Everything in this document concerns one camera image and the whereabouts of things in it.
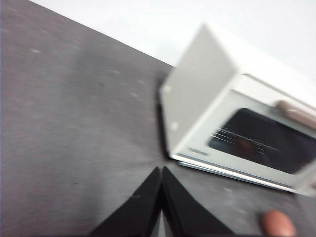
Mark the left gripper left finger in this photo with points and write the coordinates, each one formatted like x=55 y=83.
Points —
x=138 y=217

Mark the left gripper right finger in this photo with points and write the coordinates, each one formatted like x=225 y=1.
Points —
x=185 y=217

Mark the brown egg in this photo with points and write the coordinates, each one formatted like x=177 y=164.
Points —
x=279 y=223

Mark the cream Toshiba toaster oven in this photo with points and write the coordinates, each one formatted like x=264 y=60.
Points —
x=197 y=86

